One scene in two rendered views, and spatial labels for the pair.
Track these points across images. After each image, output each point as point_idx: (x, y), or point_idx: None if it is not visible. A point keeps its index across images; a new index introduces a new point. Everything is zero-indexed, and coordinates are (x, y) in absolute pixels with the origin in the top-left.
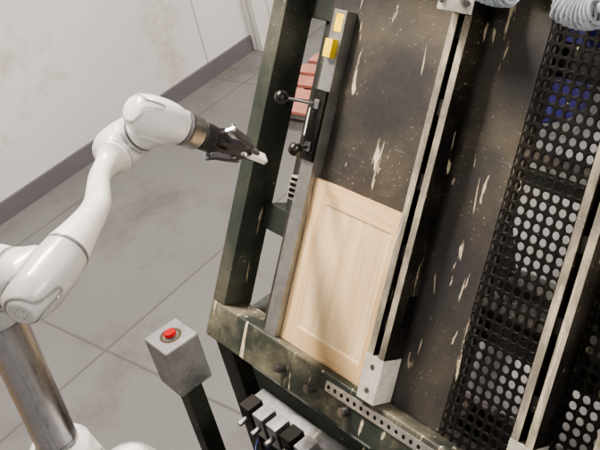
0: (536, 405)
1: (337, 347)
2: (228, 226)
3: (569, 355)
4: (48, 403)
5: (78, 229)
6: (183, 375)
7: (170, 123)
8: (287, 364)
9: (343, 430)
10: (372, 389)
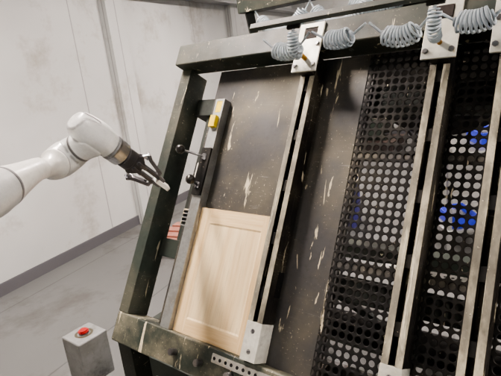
0: (399, 330)
1: (219, 327)
2: (134, 254)
3: (419, 285)
4: None
5: (18, 168)
6: (92, 366)
7: (104, 134)
8: (178, 348)
9: None
10: (253, 350)
